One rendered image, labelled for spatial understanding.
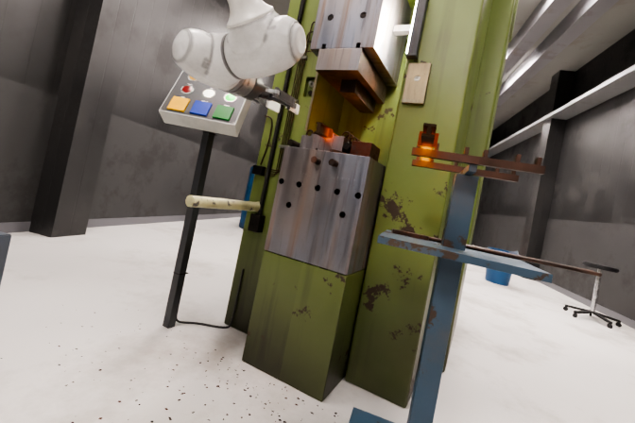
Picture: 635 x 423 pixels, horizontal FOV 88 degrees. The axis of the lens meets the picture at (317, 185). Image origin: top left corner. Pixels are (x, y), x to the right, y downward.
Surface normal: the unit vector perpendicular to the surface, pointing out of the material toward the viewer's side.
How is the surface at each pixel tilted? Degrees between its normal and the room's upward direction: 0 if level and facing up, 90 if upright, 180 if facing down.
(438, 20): 90
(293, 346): 90
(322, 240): 90
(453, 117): 90
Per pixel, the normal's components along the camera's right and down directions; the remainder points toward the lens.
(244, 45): -0.38, 0.53
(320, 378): -0.44, -0.11
